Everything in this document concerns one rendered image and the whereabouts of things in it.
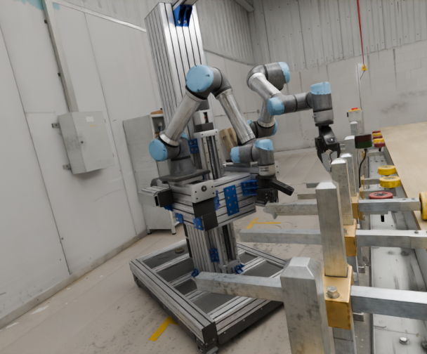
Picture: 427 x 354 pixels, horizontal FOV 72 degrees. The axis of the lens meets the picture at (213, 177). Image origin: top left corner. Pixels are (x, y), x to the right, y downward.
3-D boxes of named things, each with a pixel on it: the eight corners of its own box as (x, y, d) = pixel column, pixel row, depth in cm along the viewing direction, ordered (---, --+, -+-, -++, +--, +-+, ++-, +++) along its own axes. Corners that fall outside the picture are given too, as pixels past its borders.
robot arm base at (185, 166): (166, 175, 171) (163, 159, 169) (188, 170, 179) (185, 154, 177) (178, 177, 158) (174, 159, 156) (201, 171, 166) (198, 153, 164)
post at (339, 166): (349, 331, 80) (330, 160, 72) (350, 323, 83) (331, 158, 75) (363, 334, 78) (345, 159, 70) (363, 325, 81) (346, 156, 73)
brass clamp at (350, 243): (331, 256, 70) (329, 235, 69) (336, 233, 82) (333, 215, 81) (359, 257, 67) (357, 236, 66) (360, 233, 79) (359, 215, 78)
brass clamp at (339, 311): (314, 324, 49) (311, 297, 48) (324, 281, 60) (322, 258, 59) (356, 331, 46) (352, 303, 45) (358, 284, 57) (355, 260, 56)
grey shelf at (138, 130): (147, 234, 398) (121, 120, 372) (182, 212, 476) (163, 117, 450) (174, 234, 377) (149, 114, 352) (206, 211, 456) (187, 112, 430)
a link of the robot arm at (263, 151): (256, 140, 133) (274, 138, 129) (259, 163, 135) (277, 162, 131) (250, 142, 127) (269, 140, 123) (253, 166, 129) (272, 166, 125)
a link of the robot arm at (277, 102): (239, 64, 157) (273, 97, 118) (258, 62, 158) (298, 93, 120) (239, 86, 164) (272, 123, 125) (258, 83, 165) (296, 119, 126)
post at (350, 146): (355, 250, 123) (343, 137, 115) (355, 246, 126) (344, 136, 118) (364, 251, 121) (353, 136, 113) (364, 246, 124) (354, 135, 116)
